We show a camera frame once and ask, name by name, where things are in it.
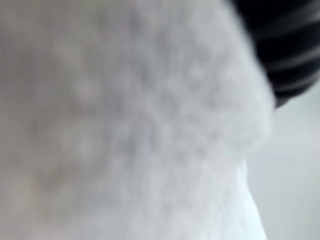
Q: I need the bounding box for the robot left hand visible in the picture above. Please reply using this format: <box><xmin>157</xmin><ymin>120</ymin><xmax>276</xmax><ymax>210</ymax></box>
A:
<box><xmin>226</xmin><ymin>0</ymin><xmax>320</xmax><ymax>109</ymax></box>

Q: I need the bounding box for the white fluffy cushion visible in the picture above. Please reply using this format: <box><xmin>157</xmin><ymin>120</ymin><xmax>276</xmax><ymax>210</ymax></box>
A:
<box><xmin>0</xmin><ymin>0</ymin><xmax>276</xmax><ymax>240</ymax></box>

